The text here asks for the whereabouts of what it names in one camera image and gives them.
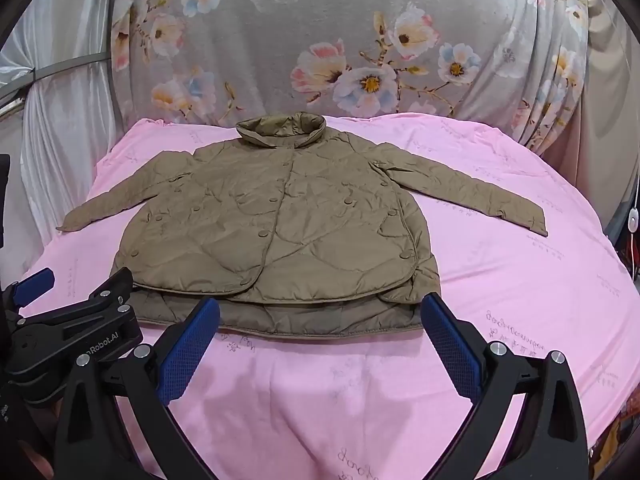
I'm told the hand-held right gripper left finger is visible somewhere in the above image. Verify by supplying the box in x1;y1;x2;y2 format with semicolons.
52;297;221;480

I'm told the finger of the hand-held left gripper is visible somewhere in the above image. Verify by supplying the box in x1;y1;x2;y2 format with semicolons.
14;266;137;334
4;267;55;311

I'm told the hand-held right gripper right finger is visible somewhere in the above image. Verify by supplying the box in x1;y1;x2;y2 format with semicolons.
421;292;591;480

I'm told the olive quilted jacket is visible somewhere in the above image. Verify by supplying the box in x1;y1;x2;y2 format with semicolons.
56;113;548;342

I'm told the pink bed sheet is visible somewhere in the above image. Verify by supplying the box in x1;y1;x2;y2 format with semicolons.
20;112;638;480

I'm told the white curtain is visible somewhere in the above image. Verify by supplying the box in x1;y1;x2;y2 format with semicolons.
0;0;132;246

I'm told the dark patterned cloth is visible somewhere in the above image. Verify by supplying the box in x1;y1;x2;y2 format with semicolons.
590;400;640;480

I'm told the grey curtain rod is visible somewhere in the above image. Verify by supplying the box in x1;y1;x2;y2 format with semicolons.
0;54;114;106

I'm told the grey floral blanket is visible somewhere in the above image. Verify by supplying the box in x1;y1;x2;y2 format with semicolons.
110;0;591;157

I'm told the white cable with switch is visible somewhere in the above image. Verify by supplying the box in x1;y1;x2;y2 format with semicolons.
620;50;640;281

